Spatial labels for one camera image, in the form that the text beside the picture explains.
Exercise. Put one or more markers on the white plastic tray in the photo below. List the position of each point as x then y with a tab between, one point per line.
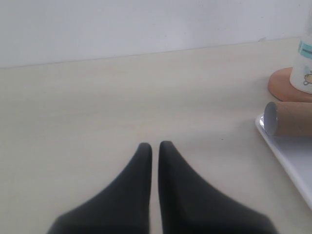
295	156

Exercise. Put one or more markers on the brown cardboard tube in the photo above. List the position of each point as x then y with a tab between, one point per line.
288	119

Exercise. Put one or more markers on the printed paper towel roll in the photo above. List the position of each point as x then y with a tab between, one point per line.
301	76

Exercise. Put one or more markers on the wooden paper towel holder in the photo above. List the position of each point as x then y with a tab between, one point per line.
280	87

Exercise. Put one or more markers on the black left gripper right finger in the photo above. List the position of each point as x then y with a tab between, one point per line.
190	205

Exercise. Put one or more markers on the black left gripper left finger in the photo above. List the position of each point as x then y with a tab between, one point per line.
121	208

